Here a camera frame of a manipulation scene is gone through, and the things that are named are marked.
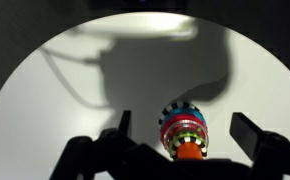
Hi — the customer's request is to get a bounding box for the green scalloped ring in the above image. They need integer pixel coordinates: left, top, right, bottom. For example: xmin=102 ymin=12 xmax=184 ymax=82
xmin=170 ymin=131 xmax=203 ymax=150

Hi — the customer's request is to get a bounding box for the blue ring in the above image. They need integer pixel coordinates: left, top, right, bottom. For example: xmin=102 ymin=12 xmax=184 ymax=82
xmin=161 ymin=108 xmax=206 ymax=126

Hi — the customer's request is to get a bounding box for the large black and white ring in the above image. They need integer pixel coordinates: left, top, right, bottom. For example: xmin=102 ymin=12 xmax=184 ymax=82
xmin=158 ymin=100 xmax=203 ymax=126

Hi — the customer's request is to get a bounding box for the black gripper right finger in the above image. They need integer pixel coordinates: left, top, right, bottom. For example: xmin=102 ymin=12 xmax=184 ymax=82
xmin=229 ymin=112 xmax=290 ymax=180

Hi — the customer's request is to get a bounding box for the clear plastic ring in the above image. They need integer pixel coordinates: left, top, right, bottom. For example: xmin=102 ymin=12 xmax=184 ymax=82
xmin=161 ymin=121 xmax=209 ymax=152

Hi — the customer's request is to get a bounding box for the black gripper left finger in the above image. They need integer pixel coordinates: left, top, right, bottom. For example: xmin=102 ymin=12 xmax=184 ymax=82
xmin=49 ymin=110 xmax=173 ymax=180

